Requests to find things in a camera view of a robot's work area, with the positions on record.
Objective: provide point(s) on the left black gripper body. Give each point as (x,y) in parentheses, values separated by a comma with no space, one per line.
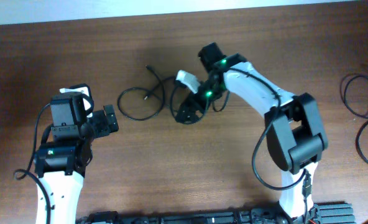
(100,126)

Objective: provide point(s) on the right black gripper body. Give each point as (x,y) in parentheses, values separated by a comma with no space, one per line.
(193,106)

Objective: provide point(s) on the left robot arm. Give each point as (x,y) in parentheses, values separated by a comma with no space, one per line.
(65,152)

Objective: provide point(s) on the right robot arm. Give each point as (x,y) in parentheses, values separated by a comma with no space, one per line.
(294,130)

